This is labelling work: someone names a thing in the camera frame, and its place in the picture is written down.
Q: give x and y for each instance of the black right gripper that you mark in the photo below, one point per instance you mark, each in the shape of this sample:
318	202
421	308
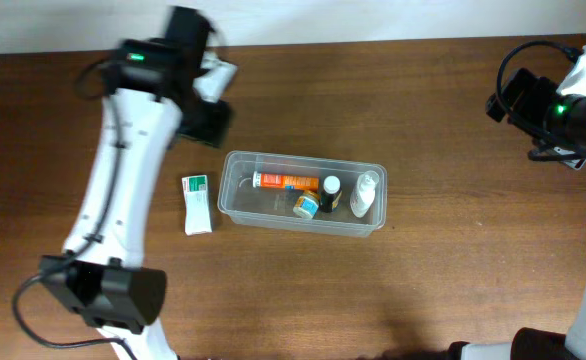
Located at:
515	96

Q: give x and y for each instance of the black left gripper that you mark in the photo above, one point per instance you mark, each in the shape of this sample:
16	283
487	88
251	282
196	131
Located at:
209	126

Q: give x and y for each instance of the white green Panadol box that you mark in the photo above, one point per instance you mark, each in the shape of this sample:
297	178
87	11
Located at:
196	196

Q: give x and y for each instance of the orange tablet tube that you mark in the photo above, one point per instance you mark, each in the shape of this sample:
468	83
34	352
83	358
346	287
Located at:
285	182

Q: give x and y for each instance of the gold lid balm jar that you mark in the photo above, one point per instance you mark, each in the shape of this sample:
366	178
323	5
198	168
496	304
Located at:
307	205

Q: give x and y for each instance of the dark bottle white cap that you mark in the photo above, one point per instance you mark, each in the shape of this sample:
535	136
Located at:
330	194

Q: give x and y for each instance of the white spray bottle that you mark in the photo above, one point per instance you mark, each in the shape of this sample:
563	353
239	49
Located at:
363	194

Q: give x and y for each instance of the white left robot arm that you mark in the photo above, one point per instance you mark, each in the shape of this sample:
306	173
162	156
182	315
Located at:
150	99

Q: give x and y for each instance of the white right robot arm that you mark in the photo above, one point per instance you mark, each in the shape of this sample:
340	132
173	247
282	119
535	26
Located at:
566	146

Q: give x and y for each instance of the clear plastic container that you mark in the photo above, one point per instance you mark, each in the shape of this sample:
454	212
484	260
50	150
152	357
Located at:
249	205

